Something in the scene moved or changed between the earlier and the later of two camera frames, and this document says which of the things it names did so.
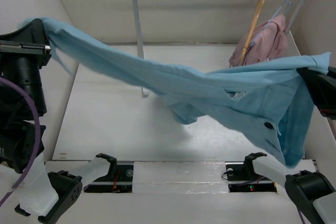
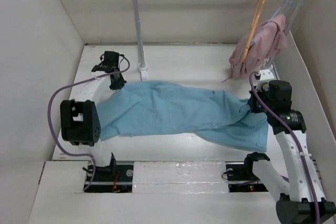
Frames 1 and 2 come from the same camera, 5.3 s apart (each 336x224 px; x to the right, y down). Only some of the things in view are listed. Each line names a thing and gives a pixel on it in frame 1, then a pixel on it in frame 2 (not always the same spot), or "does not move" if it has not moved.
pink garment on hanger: x=268 y=42 does not move
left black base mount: x=118 y=180 does not move
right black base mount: x=241 y=178 does not move
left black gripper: x=32 y=36 → x=119 y=85
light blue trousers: x=269 y=97 → x=149 y=107
